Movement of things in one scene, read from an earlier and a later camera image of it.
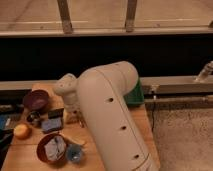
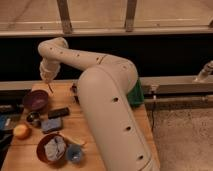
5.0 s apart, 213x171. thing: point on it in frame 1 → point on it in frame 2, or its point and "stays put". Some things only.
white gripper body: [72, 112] → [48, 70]
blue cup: [74, 153] stays put
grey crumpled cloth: [55, 148] stays put
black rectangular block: [56, 113] stays put
